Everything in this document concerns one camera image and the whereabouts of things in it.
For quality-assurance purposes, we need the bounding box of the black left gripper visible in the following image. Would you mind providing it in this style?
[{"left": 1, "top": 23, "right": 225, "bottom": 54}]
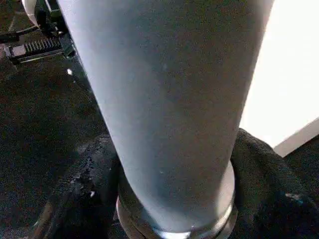
[{"left": 4, "top": 0, "right": 78, "bottom": 64}]

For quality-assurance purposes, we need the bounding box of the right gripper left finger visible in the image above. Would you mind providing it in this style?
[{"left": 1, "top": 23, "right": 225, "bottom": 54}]
[{"left": 32, "top": 133, "right": 123, "bottom": 239}]

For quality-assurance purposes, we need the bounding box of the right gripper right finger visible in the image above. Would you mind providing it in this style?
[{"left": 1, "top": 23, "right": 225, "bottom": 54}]
[{"left": 228, "top": 128, "right": 319, "bottom": 239}]

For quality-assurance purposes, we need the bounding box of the white plastic table top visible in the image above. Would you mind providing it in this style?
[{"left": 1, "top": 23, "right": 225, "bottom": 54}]
[{"left": 238, "top": 0, "right": 319, "bottom": 158}]

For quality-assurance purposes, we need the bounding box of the white plastic table leg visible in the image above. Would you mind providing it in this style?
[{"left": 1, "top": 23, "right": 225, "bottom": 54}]
[{"left": 56, "top": 0, "right": 276, "bottom": 239}]

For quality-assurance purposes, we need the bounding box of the black plastic mat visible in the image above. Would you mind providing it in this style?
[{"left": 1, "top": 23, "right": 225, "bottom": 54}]
[{"left": 0, "top": 0, "right": 319, "bottom": 239}]

